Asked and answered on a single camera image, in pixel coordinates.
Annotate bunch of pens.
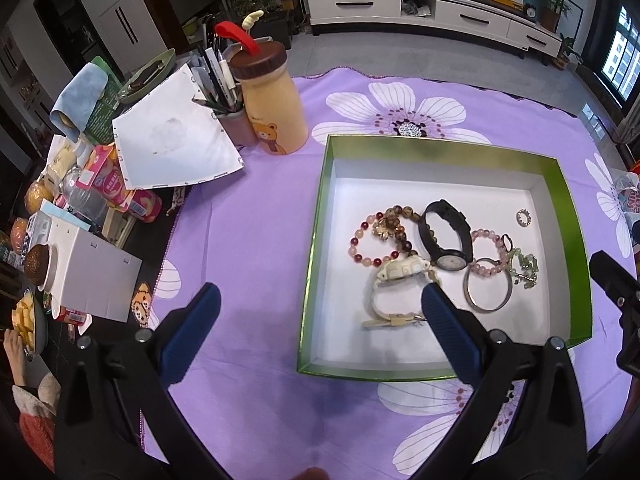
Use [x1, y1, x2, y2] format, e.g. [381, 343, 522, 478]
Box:
[192, 45, 246, 113]

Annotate plate of sliced fruit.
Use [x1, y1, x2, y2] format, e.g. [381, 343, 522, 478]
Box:
[12, 292, 48, 356]

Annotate brown round fruit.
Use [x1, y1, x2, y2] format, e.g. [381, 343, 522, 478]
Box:
[24, 244, 51, 283]

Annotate leafy plant in black pot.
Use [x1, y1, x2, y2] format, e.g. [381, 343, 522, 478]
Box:
[235, 0, 296, 51]

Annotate yellow bottle with brown lid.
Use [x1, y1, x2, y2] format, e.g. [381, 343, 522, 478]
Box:
[215, 10, 309, 156]

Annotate white paper sheet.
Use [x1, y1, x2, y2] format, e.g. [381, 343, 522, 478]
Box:
[112, 63, 246, 191]

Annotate pink snack can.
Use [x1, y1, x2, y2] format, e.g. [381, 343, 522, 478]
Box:
[82, 145, 163, 223]

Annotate green cardboard box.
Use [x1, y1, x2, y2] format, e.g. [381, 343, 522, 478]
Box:
[297, 134, 593, 382]

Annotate pale pink bead bracelet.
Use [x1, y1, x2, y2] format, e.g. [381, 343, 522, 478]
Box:
[467, 228, 507, 278]

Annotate green packet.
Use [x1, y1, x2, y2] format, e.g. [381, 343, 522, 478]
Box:
[82, 57, 126, 146]

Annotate window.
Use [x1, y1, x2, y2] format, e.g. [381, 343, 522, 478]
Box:
[600, 5, 640, 101]

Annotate purple flowered tablecloth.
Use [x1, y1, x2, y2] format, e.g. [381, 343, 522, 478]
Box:
[140, 67, 638, 480]

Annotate pink red bead bracelet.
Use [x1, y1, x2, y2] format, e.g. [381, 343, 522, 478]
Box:
[348, 214, 401, 268]

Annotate white television cabinet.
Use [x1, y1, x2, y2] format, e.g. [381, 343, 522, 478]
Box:
[303, 0, 563, 58]

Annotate potted plant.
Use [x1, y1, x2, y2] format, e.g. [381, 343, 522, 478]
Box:
[539, 0, 573, 32]
[552, 35, 583, 71]

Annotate white cardboard box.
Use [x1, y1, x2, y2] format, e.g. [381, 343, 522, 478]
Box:
[37, 210, 143, 322]

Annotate bread bun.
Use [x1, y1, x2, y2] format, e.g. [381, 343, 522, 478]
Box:
[11, 217, 31, 256]
[25, 180, 53, 213]

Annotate brown bead bracelet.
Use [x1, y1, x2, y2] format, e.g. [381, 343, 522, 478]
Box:
[382, 203, 426, 261]

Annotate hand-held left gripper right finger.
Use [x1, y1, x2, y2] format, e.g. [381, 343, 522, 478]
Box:
[412, 284, 590, 480]

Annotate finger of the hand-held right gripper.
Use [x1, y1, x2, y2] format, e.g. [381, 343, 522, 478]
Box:
[589, 251, 640, 311]

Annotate silver bangle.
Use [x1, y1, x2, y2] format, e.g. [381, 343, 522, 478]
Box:
[462, 257, 513, 314]

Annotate pink pen cup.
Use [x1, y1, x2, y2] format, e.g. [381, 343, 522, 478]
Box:
[215, 107, 258, 148]

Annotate beige digital watch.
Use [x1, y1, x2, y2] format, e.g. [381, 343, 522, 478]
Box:
[362, 254, 443, 332]

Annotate blue cloth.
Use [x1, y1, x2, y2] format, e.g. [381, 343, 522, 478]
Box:
[50, 62, 110, 143]

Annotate black wrist watch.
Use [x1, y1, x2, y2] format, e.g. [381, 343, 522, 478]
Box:
[417, 200, 473, 273]

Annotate green jade bracelet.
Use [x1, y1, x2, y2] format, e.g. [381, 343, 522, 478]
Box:
[505, 246, 541, 289]

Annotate green plate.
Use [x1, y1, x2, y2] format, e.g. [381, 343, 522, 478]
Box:
[117, 49, 177, 103]

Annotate white tall cabinet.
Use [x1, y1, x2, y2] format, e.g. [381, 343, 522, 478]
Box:
[65, 0, 171, 68]

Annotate clear plastic bottle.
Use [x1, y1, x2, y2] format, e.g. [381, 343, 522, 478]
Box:
[62, 167, 108, 226]

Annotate red fuzzy pants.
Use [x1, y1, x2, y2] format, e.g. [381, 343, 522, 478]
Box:
[12, 375, 61, 471]

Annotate white red snack bag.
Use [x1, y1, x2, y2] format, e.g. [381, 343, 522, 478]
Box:
[612, 170, 640, 231]

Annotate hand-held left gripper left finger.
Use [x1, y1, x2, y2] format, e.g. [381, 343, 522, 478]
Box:
[54, 282, 222, 480]

